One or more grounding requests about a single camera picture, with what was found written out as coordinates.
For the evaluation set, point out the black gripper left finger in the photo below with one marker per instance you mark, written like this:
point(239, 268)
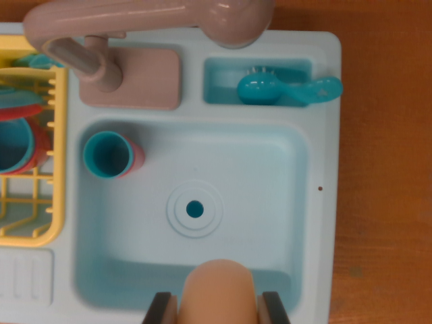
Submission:
point(162, 310)

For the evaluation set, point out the light blue toy sink unit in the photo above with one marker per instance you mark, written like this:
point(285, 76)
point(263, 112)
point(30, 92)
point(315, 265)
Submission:
point(236, 168)

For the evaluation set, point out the teal toy dish brush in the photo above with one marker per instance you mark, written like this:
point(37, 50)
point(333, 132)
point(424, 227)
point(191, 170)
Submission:
point(256, 89)

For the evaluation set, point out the grey toy faucet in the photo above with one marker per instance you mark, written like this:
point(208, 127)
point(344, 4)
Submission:
point(135, 17)

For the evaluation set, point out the teal toy cup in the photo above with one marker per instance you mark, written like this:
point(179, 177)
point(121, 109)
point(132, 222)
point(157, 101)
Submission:
point(104, 155)

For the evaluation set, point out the cream detergent bottle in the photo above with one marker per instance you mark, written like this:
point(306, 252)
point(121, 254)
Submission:
point(219, 293)

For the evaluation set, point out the red toy plate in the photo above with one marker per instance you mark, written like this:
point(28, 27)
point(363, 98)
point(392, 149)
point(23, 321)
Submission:
point(23, 113)

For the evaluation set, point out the teal toy plate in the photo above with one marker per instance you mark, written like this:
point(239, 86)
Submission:
point(20, 98)

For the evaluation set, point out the yellow dish rack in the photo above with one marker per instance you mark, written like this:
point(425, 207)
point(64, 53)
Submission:
point(59, 135)

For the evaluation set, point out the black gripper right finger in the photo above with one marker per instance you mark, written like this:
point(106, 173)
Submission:
point(273, 310)

